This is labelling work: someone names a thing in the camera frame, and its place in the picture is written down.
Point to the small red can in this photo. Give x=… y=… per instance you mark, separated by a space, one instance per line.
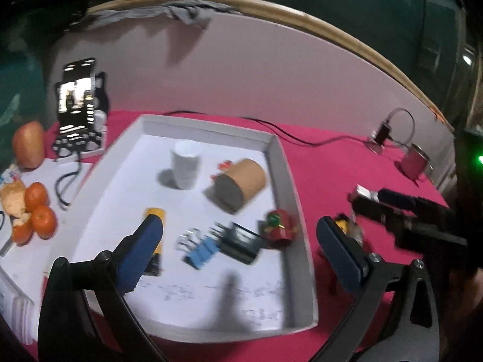
x=279 y=228

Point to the stainless steel mug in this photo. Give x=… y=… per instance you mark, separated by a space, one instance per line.
x=415 y=162

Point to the blue binder clip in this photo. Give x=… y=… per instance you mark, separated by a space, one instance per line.
x=202 y=252

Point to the red apple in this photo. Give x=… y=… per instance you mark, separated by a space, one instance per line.
x=28 y=145

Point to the small red clip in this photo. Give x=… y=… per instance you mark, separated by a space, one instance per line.
x=225 y=165

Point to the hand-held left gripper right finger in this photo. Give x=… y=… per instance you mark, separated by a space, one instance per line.
x=339 y=256

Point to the white power strip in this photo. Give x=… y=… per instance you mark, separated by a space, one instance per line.
x=375 y=147

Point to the white cardboard tray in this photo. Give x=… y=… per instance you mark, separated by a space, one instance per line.
x=124 y=196

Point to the white cylinder cup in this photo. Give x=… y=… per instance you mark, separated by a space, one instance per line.
x=185 y=166

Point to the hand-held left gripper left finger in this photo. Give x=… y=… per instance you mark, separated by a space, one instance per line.
x=141 y=249

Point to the pink tablecloth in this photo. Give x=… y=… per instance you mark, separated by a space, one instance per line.
x=339 y=166

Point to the black charger adapter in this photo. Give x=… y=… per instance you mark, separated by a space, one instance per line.
x=385 y=134

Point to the small printed box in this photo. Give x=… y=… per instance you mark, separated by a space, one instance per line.
x=11 y=175

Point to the black plug adapter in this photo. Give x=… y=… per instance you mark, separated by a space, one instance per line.
x=241 y=243

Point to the black smartphone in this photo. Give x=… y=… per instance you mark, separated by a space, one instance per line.
x=75 y=94

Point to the person's right forearm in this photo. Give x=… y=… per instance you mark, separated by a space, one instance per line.
x=468 y=301

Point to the grey cloth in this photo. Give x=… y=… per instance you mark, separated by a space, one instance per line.
x=188 y=11

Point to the brown tape roll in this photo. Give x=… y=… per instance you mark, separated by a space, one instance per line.
x=243 y=181

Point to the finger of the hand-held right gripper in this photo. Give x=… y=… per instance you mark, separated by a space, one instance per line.
x=373 y=209
x=396 y=197

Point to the orange tangerine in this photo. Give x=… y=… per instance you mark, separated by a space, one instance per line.
x=43 y=220
x=36 y=196
x=20 y=230

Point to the black paw-print phone stand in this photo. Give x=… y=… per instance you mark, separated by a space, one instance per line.
x=79 y=143

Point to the black plastic bag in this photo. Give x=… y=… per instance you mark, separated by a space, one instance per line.
x=71 y=3

